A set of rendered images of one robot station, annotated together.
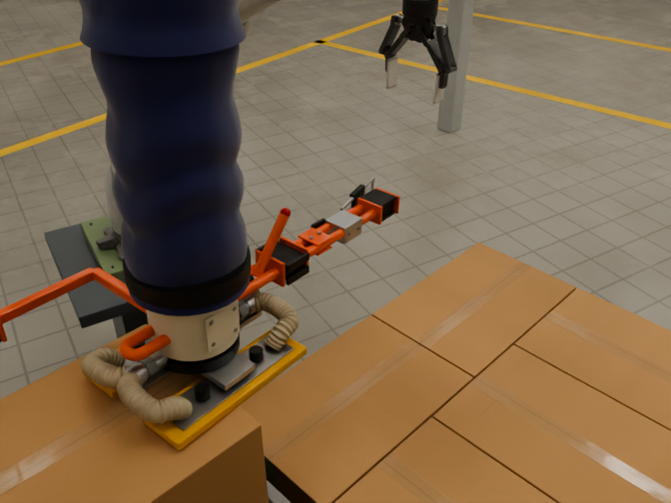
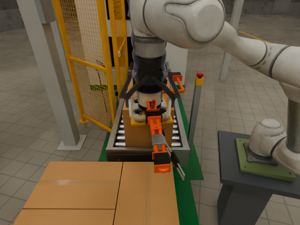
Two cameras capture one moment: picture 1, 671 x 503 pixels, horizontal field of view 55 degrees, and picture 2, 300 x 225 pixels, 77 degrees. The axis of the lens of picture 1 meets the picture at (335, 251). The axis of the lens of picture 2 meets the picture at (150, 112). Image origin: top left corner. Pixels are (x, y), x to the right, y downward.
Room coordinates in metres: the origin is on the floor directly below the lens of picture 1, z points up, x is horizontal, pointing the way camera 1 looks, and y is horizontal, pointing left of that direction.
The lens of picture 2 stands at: (1.83, -0.58, 1.72)
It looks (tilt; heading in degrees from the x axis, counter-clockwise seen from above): 33 degrees down; 135
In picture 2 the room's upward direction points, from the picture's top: straight up
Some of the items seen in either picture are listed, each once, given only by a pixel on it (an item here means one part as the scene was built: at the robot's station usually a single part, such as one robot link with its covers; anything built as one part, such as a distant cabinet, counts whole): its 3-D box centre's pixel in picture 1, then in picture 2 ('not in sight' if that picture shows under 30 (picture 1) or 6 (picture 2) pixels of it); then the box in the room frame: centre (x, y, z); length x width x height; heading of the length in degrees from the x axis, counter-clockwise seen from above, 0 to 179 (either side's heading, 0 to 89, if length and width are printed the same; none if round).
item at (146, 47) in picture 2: not in sight; (149, 45); (1.43, -0.18, 1.58); 0.09 x 0.09 x 0.06
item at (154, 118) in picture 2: (282, 260); (153, 116); (1.16, 0.12, 1.07); 0.10 x 0.08 x 0.06; 51
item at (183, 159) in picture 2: not in sight; (147, 160); (0.99, 0.23, 0.48); 0.70 x 0.03 x 0.15; 45
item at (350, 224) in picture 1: (342, 227); (158, 142); (1.33, -0.02, 1.05); 0.07 x 0.07 x 0.04; 51
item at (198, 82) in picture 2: not in sight; (193, 119); (0.93, 0.99, 0.50); 0.07 x 0.07 x 1.00; 45
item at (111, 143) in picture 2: not in sight; (125, 94); (-0.07, 0.82, 0.50); 2.31 x 0.05 x 0.19; 135
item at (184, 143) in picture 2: not in sight; (172, 94); (0.39, 1.29, 0.50); 2.31 x 0.05 x 0.19; 135
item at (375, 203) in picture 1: (377, 206); (160, 161); (1.43, -0.11, 1.05); 0.08 x 0.07 x 0.05; 141
